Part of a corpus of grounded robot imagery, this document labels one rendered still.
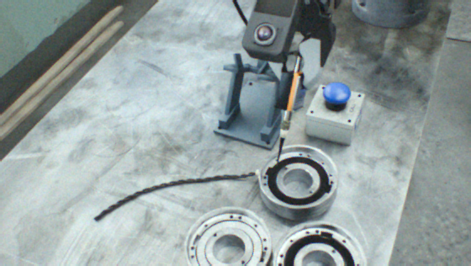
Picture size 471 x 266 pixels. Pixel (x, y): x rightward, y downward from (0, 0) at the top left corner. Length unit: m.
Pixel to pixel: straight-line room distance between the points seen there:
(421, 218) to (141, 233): 1.14
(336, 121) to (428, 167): 1.11
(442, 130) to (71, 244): 1.51
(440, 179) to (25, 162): 1.35
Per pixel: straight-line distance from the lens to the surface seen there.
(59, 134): 0.81
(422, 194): 1.68
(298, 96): 0.59
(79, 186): 0.72
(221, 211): 0.59
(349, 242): 0.57
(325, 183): 0.62
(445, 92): 2.06
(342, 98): 0.67
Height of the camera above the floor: 1.33
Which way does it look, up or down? 47 degrees down
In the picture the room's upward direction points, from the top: 8 degrees counter-clockwise
